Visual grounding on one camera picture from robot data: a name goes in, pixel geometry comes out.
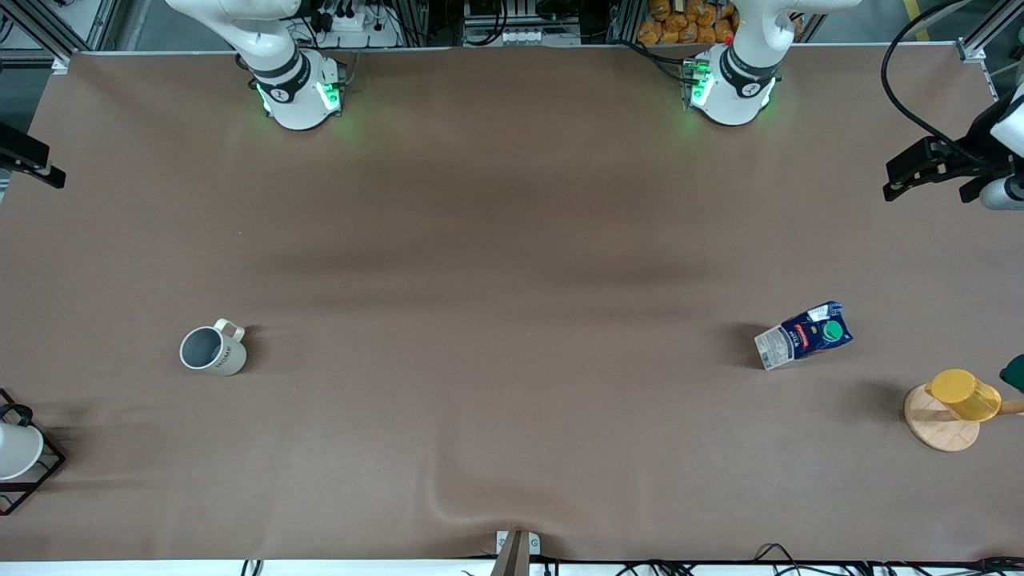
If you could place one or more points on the dark green object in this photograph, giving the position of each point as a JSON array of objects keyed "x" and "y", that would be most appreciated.
[{"x": 1014, "y": 374}]

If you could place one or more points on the yellow plastic cup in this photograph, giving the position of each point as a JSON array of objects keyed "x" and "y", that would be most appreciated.
[{"x": 964, "y": 394}]

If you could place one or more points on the aluminium frame profile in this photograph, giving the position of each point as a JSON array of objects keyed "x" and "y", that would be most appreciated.
[
  {"x": 988, "y": 36},
  {"x": 56, "y": 32}
]

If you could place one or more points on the white power strip with plugs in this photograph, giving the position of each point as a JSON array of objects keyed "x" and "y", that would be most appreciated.
[{"x": 360, "y": 24}]

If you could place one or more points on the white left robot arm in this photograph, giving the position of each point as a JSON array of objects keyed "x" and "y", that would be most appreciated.
[{"x": 732, "y": 88}]

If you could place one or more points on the small white outlet strip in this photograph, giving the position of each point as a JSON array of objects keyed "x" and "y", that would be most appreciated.
[{"x": 528, "y": 36}]

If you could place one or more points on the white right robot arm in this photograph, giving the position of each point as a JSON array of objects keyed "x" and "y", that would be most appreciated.
[{"x": 294, "y": 88}]

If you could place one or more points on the white mug with grey inside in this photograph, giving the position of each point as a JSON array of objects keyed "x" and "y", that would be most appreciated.
[{"x": 210, "y": 352}]

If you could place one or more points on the wooden mug stand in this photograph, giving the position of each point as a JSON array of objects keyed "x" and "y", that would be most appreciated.
[{"x": 936, "y": 428}]

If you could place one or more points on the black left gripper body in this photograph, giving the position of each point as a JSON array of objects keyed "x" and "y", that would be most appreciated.
[{"x": 974, "y": 141}]

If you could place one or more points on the blue milk carton green cap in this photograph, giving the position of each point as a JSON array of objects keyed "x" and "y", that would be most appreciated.
[{"x": 804, "y": 336}]

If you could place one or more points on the metal table edge bracket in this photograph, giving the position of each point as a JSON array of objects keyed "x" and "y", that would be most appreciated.
[{"x": 518, "y": 548}]

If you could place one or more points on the bag of orange buns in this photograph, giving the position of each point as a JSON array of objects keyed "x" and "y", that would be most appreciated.
[{"x": 684, "y": 22}]

